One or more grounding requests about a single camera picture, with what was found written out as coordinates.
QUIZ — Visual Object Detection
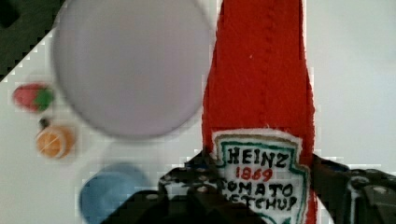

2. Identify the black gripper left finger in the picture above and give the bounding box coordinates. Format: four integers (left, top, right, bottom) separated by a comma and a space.
101, 151, 265, 224

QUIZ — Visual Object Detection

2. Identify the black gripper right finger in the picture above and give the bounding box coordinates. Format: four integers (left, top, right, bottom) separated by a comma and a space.
311, 155, 396, 224

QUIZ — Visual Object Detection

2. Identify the red plush ketchup bottle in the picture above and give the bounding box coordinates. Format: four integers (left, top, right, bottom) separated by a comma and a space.
202, 0, 318, 224

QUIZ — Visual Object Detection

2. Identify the blue bowl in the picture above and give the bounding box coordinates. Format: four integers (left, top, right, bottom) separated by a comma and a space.
78, 162, 151, 224

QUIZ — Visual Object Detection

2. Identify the lilac round plate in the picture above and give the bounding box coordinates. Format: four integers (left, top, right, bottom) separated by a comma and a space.
52, 0, 213, 138

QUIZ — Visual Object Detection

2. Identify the orange slice toy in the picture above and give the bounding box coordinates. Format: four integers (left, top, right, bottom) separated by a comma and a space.
35, 125, 76, 159

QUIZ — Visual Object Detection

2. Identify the strawberry toy near orange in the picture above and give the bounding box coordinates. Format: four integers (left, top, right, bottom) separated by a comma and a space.
12, 82, 54, 113

